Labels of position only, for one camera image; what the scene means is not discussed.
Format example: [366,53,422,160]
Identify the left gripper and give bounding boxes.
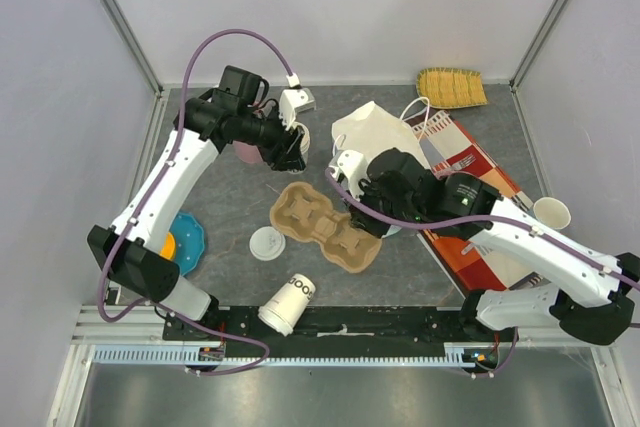
[238,104,306,173]

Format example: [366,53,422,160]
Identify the brown cardboard cup carrier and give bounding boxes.
[269,182,382,274]

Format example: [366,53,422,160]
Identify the blue white paper bag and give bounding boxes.
[329,95,434,241]

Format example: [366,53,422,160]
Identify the white paper coffee cup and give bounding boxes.
[266,273,316,328]

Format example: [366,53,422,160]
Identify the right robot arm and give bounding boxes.
[345,148,639,345]

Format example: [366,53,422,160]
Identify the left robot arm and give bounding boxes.
[87,66,309,340]

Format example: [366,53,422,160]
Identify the stack of paper cups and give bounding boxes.
[293,122,310,163]

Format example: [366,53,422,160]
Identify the pink straw holder cup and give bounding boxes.
[232,141,263,165]

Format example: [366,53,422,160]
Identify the white plastic cup lid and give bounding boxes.
[249,226,286,262]

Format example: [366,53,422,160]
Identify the colourful patchwork placemat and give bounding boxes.
[405,111,547,295]

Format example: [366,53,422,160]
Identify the blue dotted plate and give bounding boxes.
[168,212,206,276]

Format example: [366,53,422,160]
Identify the orange bowl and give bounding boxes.
[160,232,177,261]

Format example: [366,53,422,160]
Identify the yellow woven basket tray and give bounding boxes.
[416,67,488,110]

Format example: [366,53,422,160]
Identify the light blue mug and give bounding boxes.
[532,197,572,230]

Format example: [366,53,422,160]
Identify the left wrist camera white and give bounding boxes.
[278,88,316,130]

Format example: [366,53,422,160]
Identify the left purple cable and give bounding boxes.
[97,29,301,377]

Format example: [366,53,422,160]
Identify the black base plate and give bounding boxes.
[162,304,521,359]

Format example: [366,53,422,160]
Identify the pink handled fork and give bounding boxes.
[434,154,476,178]

